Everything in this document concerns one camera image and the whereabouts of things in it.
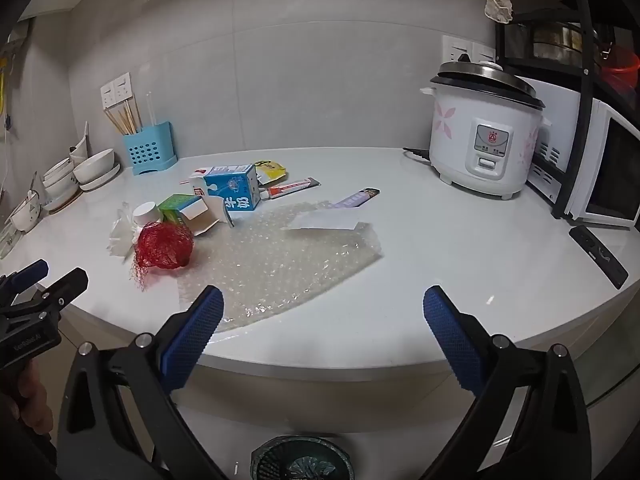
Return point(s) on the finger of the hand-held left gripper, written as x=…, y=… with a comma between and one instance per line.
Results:
x=60, y=290
x=30, y=270

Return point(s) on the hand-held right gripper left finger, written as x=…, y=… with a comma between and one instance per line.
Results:
x=192, y=340

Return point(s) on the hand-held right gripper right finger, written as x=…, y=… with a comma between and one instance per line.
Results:
x=452, y=340

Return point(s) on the red mesh net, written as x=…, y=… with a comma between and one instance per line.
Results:
x=165, y=250

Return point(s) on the blue and white milk carton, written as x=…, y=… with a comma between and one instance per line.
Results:
x=232, y=185

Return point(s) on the green plastic mesh basket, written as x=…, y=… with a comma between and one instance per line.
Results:
x=300, y=460

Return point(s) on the purple wrapper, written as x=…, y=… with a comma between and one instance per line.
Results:
x=355, y=198

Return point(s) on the white paper sheet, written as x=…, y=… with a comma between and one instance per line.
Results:
x=325, y=220

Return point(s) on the person's left hand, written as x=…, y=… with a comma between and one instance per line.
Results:
x=32, y=395

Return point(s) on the small patterned white bowl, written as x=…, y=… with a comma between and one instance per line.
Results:
x=25, y=212

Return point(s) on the wooden round board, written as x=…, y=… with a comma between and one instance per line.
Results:
x=62, y=202

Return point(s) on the stack of white bowls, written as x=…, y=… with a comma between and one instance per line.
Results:
x=57, y=180

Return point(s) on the white ribbed plate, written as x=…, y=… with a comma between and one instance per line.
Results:
x=105, y=182

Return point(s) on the clear bubble wrap sheet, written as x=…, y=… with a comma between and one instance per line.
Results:
x=280, y=265

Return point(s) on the white paper cup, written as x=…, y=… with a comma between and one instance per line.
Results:
x=146, y=212

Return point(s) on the large white bowl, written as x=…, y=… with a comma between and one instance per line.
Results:
x=95, y=165

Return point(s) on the open green cardboard box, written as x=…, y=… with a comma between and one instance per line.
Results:
x=182, y=207

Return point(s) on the blue plastic chopstick holder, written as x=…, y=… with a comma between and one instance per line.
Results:
x=147, y=147

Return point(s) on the black remote control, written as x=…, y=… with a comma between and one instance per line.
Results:
x=597, y=255

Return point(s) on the bundle of wooden chopsticks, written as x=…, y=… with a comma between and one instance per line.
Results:
x=125, y=117

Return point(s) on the white and red tube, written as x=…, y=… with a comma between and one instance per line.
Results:
x=290, y=188

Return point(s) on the yellow snack packet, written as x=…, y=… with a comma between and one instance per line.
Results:
x=270, y=169

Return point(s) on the white plastic stick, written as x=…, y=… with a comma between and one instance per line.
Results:
x=149, y=110
x=153, y=112

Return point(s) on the white floral rice cooker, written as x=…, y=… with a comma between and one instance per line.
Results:
x=480, y=125

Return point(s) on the white microwave oven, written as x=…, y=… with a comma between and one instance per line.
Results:
x=600, y=170

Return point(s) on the metal pot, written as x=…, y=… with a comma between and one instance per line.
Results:
x=560, y=42

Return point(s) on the red plastic bucket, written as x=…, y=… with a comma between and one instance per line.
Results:
x=620, y=70

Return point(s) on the black metal kitchen rack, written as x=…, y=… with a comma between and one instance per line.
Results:
x=587, y=35

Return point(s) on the white wall socket with plug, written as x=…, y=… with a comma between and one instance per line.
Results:
x=455, y=47

